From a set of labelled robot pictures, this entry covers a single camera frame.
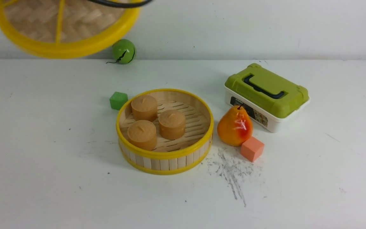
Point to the yellow woven bamboo steamer lid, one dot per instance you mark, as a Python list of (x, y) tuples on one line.
[(63, 29)]

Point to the yellow bamboo steamer basket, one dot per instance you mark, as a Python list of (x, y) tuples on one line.
[(170, 156)]

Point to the brown bun right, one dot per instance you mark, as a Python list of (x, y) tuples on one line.
[(172, 124)]

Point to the brown bun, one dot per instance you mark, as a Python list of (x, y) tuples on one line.
[(172, 124), (144, 107), (143, 134)]

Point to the brown bun back left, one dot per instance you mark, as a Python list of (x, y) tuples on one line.
[(144, 107)]

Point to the brown bun front left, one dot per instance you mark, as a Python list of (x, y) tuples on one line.
[(143, 134)]

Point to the orange toy pear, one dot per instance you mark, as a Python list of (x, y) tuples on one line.
[(235, 127)]

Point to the green foam cube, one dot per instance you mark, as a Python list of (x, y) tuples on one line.
[(117, 100)]

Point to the orange foam cube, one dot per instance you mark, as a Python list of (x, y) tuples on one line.
[(252, 149)]

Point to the green ball with stem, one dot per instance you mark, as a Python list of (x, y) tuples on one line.
[(123, 51)]

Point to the green lidded white plastic box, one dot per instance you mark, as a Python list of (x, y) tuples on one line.
[(269, 99)]

